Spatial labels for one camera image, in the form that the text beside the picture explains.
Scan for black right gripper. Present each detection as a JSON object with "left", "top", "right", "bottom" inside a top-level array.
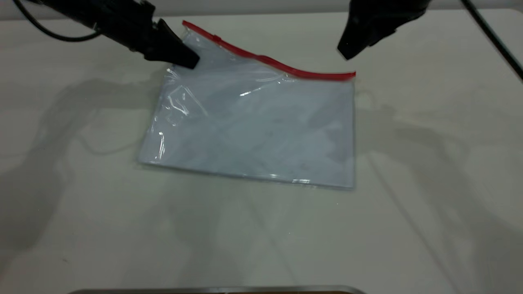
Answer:
[{"left": 337, "top": 0, "right": 428, "bottom": 61}]

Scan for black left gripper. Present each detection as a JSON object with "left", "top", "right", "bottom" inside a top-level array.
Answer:
[{"left": 82, "top": 0, "right": 201, "bottom": 69}]

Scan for clear plastic bag red zipper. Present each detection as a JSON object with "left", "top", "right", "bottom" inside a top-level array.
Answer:
[{"left": 136, "top": 20, "right": 357, "bottom": 191}]

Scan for white paper sheets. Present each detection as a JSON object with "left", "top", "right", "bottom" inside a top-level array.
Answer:
[{"left": 141, "top": 49, "right": 354, "bottom": 187}]

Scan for grey metal edge strip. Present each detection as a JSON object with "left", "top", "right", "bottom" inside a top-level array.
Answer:
[{"left": 67, "top": 285, "right": 367, "bottom": 294}]

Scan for braided black cable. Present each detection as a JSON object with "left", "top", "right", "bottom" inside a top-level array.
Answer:
[{"left": 461, "top": 0, "right": 523, "bottom": 81}]

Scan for smooth black cable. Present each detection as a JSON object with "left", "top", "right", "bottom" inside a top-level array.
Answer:
[{"left": 12, "top": 0, "right": 101, "bottom": 42}]

